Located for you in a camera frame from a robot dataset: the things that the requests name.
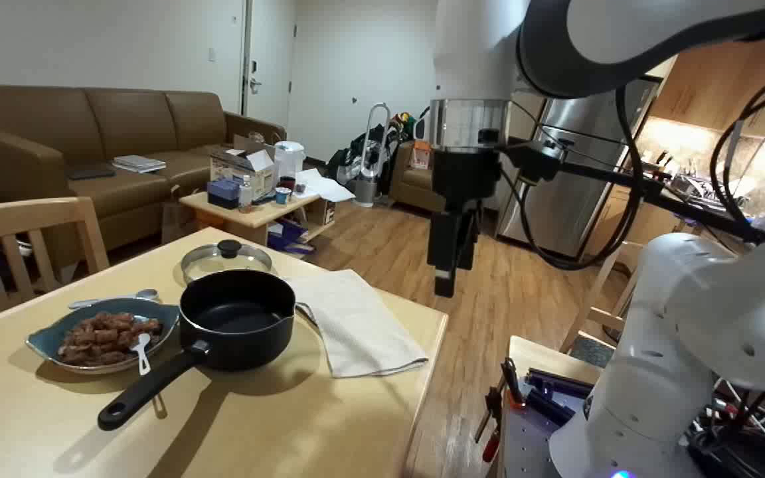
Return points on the white plastic spoon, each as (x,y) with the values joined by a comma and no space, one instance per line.
(141,352)

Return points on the white door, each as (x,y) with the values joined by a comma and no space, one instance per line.
(269,55)

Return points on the brown food pieces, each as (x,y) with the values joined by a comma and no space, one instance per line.
(98,338)

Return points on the blue bag under table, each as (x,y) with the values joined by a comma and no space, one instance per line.
(288,236)

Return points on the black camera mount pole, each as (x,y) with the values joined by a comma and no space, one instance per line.
(664,198)

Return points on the blue ceramic plate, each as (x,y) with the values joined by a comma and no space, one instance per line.
(44,341)

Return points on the wooden dining chair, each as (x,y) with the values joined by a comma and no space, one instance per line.
(20,222)

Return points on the white book stack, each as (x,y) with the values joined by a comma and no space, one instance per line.
(138,165)

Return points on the brown armchair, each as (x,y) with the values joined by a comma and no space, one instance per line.
(409,183)

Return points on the dark blue small box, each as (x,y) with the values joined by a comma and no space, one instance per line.
(223,193)

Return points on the white cloth towel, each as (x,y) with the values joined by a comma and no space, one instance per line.
(357,319)

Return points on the open cardboard box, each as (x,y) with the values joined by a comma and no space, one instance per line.
(252,168)

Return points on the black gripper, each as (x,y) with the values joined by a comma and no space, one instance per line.
(462,183)

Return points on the white cylindrical appliance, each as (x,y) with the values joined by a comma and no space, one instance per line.
(289,161)

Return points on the white paper sheets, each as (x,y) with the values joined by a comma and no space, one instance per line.
(328,188)

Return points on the brown leather sofa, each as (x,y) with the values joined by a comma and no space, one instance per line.
(125,115)

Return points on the light wooden coffee table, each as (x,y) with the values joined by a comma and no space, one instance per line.
(250,216)

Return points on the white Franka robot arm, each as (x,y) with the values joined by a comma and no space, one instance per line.
(709,310)

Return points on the stainless steel refrigerator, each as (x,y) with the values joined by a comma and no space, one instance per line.
(570,194)

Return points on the white standing fan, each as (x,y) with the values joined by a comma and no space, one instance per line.
(365,188)

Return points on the light wooden stool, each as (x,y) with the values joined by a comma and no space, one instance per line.
(603,293)

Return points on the dark flat tablet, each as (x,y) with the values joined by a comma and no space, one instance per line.
(90,172)

